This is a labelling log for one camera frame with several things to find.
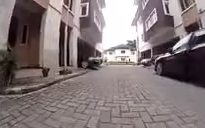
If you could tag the dark car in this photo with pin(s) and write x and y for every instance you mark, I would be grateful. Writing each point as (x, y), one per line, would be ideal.
(95, 62)

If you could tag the white house with dark roof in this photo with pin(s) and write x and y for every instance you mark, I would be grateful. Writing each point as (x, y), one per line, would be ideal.
(120, 55)

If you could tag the grey brick paved road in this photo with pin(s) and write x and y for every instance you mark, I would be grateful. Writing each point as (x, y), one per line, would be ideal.
(106, 96)

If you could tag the dark building with white windows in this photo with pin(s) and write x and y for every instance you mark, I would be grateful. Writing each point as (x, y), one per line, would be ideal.
(155, 28)
(90, 31)

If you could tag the tree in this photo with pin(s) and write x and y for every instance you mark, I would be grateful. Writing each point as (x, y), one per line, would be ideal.
(131, 44)

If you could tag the silver car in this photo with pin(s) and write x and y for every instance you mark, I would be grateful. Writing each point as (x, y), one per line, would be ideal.
(146, 61)

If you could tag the small potted plant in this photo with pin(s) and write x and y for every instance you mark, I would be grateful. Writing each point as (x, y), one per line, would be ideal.
(45, 71)

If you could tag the pale multi-storey building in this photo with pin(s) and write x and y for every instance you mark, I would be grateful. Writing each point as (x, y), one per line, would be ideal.
(51, 36)
(193, 13)

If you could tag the concrete pavement with kerb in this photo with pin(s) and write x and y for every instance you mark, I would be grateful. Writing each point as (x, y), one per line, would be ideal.
(40, 82)

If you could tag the black car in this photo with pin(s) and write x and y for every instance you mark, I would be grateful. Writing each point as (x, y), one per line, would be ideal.
(190, 58)

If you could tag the green bushy plant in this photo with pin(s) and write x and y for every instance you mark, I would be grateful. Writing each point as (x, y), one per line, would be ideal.
(5, 68)

